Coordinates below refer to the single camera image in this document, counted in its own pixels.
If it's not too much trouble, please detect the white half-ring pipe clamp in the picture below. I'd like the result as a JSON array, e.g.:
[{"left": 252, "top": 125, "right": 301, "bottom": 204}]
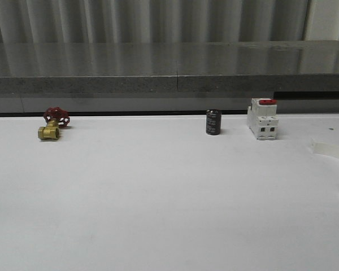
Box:
[{"left": 310, "top": 138, "right": 339, "bottom": 159}]

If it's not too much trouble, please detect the black cylindrical capacitor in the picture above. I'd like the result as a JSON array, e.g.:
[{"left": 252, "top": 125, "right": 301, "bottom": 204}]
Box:
[{"left": 206, "top": 109, "right": 222, "bottom": 136}]

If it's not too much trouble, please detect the white circuit breaker red switch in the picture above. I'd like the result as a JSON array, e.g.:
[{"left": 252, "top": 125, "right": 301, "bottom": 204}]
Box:
[{"left": 247, "top": 98, "right": 279, "bottom": 140}]

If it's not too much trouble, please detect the grey stone counter ledge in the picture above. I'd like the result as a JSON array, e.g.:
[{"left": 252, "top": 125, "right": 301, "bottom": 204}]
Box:
[{"left": 0, "top": 41, "right": 339, "bottom": 98}]

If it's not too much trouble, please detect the brass valve red handwheel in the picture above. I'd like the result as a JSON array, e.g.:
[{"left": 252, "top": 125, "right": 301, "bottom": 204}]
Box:
[{"left": 38, "top": 107, "right": 70, "bottom": 141}]

